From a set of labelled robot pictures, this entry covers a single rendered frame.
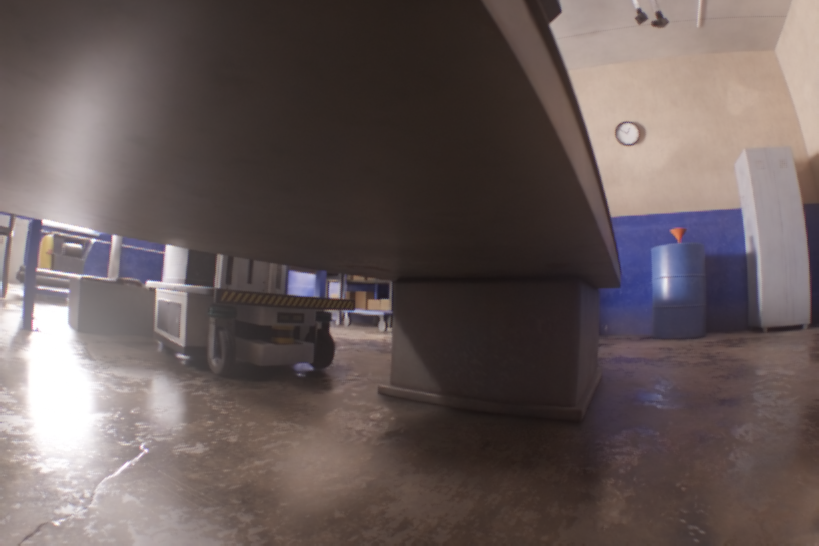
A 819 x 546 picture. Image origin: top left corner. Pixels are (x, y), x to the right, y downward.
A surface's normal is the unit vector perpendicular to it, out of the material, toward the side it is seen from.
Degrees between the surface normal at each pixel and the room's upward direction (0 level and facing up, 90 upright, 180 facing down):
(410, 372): 90
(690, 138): 90
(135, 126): 180
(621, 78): 90
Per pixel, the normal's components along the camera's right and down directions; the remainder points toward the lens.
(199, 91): -0.04, 0.98
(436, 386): -0.53, -0.17
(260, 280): 0.80, -0.07
